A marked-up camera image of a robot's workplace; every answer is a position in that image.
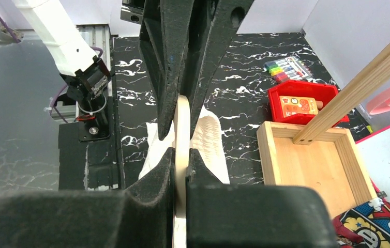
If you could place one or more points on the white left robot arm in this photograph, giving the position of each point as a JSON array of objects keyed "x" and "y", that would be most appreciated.
[{"x": 181, "y": 42}]

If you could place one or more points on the red plastic bin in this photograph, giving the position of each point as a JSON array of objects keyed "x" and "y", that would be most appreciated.
[{"x": 321, "y": 92}]

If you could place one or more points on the marker pen pack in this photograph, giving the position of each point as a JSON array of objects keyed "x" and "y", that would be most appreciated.
[{"x": 289, "y": 68}]

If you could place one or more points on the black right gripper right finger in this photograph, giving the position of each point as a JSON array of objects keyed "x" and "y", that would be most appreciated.
[{"x": 240, "y": 215}]

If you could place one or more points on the beige wooden hanger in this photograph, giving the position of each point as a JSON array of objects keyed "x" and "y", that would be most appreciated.
[{"x": 182, "y": 133}]

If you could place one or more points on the wooden clothes rack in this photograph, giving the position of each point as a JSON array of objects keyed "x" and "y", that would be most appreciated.
[{"x": 319, "y": 157}]

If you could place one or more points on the comic print shorts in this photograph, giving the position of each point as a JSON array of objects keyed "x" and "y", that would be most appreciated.
[{"x": 367, "y": 225}]

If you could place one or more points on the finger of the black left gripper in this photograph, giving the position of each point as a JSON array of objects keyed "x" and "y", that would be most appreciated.
[
  {"x": 163, "y": 44},
  {"x": 212, "y": 27}
]

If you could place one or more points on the white shorts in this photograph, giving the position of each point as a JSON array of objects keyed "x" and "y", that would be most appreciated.
[{"x": 206, "y": 139}]

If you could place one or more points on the orange card box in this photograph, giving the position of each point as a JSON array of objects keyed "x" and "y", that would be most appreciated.
[{"x": 291, "y": 105}]

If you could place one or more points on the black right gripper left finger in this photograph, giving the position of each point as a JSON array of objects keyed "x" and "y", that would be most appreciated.
[{"x": 141, "y": 215}]

